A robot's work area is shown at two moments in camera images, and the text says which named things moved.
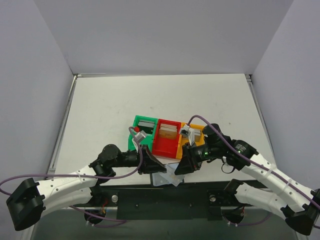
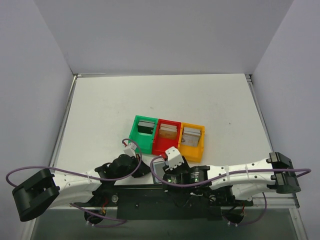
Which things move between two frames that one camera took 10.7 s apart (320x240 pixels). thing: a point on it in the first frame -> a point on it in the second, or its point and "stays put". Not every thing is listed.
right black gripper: [189, 155] -> [164, 178]
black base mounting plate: [199, 202] stays put
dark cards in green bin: [147, 126] stays put
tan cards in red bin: [168, 131] stays put
